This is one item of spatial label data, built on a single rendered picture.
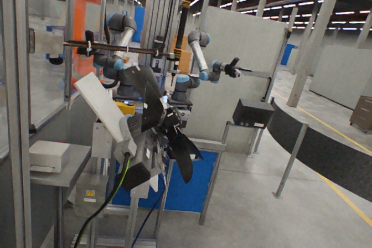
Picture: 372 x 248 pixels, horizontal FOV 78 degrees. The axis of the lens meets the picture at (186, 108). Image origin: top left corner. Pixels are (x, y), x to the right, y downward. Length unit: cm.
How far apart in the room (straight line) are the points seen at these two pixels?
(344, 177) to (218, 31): 212
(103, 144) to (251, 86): 251
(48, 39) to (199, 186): 163
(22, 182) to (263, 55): 296
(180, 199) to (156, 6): 169
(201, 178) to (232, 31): 194
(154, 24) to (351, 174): 227
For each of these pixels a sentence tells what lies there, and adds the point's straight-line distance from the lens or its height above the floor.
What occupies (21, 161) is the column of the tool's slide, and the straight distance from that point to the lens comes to 117.
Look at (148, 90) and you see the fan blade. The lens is 101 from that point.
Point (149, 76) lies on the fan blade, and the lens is 135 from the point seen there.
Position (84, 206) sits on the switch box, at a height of 69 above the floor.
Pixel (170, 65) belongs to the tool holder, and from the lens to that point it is 127.
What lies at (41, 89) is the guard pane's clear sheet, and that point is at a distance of 154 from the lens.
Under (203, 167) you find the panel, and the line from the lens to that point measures 202.
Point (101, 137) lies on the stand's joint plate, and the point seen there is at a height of 107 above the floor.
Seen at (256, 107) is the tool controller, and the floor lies 123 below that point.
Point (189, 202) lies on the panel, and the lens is 224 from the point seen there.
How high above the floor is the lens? 168
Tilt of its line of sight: 19 degrees down
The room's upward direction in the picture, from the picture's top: 12 degrees clockwise
